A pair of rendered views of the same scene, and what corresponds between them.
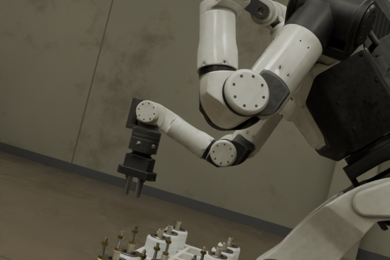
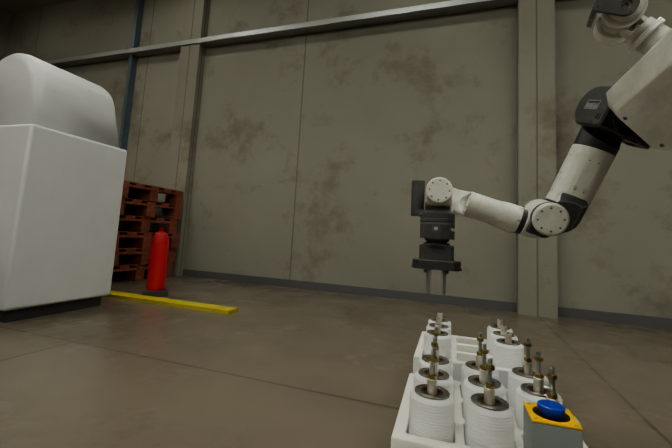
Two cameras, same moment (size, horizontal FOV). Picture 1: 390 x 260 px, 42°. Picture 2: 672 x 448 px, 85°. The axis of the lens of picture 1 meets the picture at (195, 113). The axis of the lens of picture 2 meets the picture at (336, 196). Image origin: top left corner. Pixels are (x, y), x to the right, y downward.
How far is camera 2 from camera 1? 69 cm
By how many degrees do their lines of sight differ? 6
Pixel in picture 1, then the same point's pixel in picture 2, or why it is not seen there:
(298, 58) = not seen: outside the picture
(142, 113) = (435, 193)
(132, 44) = (321, 174)
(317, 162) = (499, 238)
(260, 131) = (592, 183)
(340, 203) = not seen: outside the picture
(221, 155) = (549, 222)
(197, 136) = (504, 207)
